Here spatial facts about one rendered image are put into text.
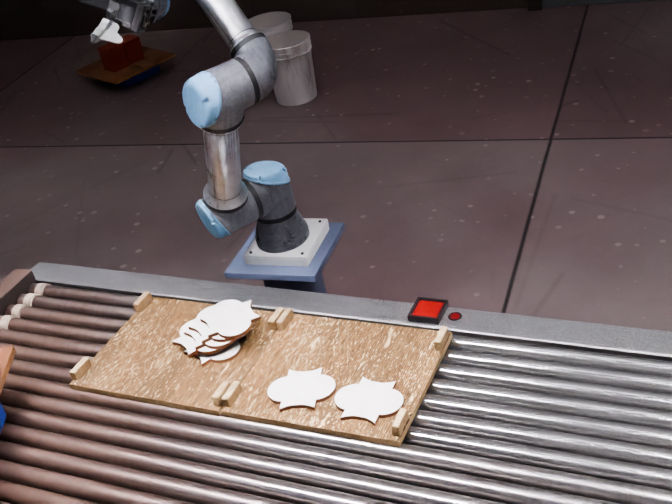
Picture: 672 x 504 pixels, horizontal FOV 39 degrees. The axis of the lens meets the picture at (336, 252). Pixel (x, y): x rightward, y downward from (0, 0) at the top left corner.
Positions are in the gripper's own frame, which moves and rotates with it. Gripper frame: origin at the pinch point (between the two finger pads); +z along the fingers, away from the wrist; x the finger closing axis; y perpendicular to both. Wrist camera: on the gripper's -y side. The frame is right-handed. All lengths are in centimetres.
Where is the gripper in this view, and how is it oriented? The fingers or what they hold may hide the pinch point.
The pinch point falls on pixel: (98, 7)
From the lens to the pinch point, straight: 213.4
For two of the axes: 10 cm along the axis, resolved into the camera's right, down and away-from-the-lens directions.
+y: 9.2, 3.9, 0.1
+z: -1.1, 2.9, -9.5
